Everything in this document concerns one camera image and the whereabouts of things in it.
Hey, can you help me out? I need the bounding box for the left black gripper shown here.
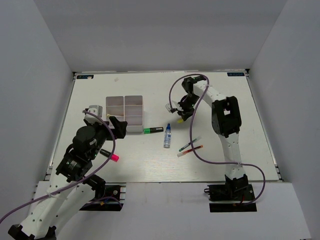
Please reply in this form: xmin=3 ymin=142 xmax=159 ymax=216
xmin=84 ymin=115 xmax=128 ymax=160

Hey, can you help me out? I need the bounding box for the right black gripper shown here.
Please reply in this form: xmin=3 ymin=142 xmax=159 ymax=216
xmin=175 ymin=93 xmax=201 ymax=121

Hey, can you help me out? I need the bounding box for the pink highlighter marker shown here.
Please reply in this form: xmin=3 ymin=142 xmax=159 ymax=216
xmin=99 ymin=149 xmax=119 ymax=162

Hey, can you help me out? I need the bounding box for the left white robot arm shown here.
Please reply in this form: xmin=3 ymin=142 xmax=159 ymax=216
xmin=8 ymin=111 xmax=128 ymax=240

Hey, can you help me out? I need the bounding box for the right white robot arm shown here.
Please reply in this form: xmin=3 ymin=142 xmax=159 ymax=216
xmin=171 ymin=74 xmax=249 ymax=201

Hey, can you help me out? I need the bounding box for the right white organizer tray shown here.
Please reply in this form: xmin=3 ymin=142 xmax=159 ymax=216
xmin=124 ymin=95 xmax=144 ymax=133

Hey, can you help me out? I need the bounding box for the white organizer tray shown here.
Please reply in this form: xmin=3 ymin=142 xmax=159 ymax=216
xmin=105 ymin=96 xmax=125 ymax=122
xmin=124 ymin=95 xmax=144 ymax=133

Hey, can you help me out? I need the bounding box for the left white organizer tray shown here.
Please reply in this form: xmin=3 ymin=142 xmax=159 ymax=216
xmin=105 ymin=96 xmax=125 ymax=122

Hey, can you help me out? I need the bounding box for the green ink pen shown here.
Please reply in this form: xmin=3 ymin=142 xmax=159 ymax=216
xmin=178 ymin=136 xmax=202 ymax=152

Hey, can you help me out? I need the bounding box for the green highlighter marker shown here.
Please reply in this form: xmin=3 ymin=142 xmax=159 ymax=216
xmin=143 ymin=126 xmax=164 ymax=134

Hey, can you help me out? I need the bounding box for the blue cap spray bottle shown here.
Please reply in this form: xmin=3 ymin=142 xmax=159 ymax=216
xmin=163 ymin=123 xmax=172 ymax=149

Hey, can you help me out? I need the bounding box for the red ink pen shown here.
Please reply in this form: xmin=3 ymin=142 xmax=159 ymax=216
xmin=177 ymin=145 xmax=204 ymax=158

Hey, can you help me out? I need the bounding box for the left blue corner sticker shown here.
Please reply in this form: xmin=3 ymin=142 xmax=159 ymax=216
xmin=76 ymin=74 xmax=94 ymax=80

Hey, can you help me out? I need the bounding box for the blue corner sticker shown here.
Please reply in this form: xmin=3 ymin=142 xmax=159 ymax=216
xmin=227 ymin=72 xmax=245 ymax=77
xmin=76 ymin=74 xmax=94 ymax=80

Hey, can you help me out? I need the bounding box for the right blue corner sticker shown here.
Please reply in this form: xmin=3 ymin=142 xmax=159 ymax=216
xmin=227 ymin=72 xmax=245 ymax=77

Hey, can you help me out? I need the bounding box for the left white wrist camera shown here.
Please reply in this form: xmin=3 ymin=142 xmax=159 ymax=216
xmin=83 ymin=105 xmax=103 ymax=125

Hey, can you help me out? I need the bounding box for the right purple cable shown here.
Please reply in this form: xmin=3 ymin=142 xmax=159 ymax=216
xmin=169 ymin=73 xmax=266 ymax=206

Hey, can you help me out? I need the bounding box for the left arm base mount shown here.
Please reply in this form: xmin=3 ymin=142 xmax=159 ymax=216
xmin=80 ymin=183 xmax=126 ymax=212

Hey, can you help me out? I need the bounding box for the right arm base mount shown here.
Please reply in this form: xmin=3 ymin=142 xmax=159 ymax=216
xmin=203 ymin=184 xmax=257 ymax=213

